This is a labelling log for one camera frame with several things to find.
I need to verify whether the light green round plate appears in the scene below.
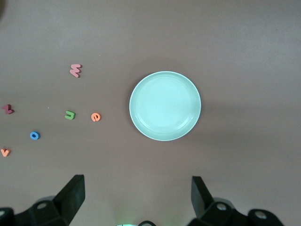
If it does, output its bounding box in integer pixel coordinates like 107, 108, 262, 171
129, 71, 202, 142

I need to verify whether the pinkish red letter w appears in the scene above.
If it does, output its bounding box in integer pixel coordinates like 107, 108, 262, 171
69, 64, 82, 78

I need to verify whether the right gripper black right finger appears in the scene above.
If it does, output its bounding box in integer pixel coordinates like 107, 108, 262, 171
188, 176, 285, 226

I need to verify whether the dark red letter z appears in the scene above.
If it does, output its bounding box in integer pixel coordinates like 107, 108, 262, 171
1, 104, 15, 115

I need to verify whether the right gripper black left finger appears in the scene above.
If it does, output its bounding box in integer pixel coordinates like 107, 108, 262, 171
0, 174, 86, 226

